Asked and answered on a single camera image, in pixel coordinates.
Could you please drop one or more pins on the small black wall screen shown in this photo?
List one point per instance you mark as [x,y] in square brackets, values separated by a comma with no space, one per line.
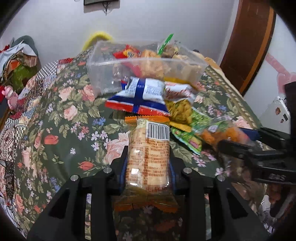
[90,2]

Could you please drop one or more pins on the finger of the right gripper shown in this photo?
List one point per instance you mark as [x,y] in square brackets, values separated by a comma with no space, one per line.
[238,150]

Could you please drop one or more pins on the blue white red snack bag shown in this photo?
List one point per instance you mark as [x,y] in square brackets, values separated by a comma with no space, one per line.
[142,96]

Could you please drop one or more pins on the green floral bed cover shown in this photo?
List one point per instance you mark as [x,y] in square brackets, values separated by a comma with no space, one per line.
[71,132]

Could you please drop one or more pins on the clear plastic storage box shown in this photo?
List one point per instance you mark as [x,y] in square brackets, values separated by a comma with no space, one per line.
[112,62]

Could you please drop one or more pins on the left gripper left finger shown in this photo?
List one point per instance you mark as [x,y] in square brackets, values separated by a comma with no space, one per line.
[64,217]

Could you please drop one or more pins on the gold brown biscuit pack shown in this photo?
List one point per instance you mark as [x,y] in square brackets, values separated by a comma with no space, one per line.
[185,70]

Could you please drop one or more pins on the orange snack clear bag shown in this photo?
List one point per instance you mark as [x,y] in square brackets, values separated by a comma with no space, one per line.
[222,128]

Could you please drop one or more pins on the green pea snack packet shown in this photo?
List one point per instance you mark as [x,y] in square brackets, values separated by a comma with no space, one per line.
[196,133]

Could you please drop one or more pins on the yellow curved foam tube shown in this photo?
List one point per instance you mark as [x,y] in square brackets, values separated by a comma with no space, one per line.
[95,37]

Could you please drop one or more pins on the brown wooden wardrobe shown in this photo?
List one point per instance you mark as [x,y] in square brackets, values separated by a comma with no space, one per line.
[249,43]

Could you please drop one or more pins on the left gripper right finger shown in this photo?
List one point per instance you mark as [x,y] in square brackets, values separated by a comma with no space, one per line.
[225,206]

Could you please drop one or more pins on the beige plush blanket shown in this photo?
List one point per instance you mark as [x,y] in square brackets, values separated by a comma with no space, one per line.
[208,60]

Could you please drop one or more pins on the orange round cracker pack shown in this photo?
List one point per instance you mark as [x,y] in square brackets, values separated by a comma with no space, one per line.
[147,174]

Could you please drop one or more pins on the clear bag brown pastry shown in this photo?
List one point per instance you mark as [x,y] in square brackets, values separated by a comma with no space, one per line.
[154,63]

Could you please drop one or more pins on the yellow white snack bag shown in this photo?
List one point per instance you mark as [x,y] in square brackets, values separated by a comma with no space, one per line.
[179,99]

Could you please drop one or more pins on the red noodle snack bag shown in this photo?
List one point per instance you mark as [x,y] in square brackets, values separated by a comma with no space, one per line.
[130,52]

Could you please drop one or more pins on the pile of clothes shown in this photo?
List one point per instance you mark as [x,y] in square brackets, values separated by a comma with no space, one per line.
[19,62]

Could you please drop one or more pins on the white sliding wardrobe door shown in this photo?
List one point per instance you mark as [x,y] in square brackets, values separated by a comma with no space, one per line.
[266,95]

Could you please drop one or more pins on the pink plush toy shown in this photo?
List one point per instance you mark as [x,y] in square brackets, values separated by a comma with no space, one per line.
[11,96]

